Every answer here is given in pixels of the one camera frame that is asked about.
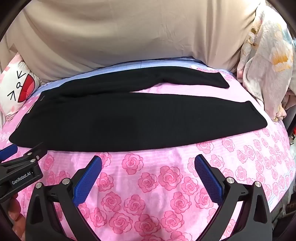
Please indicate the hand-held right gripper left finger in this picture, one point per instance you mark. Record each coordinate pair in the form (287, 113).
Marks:
(89, 180)

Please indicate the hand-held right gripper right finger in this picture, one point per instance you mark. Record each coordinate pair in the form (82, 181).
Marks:
(208, 180)

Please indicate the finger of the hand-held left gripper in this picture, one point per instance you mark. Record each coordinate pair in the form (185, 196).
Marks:
(34, 151)
(8, 151)

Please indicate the black pants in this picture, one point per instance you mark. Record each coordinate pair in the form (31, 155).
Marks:
(115, 120)

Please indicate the person's left hand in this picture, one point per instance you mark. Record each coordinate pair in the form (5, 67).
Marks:
(16, 217)

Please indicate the pink rose bedsheet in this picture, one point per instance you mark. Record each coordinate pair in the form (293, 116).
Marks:
(150, 185)

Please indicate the white cartoon face pillow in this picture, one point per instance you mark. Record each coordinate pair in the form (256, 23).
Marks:
(13, 81)

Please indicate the pale floral blanket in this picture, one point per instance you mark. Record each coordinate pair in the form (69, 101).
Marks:
(266, 58)

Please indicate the beige cloth headboard cover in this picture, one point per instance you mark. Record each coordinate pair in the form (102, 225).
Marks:
(127, 30)

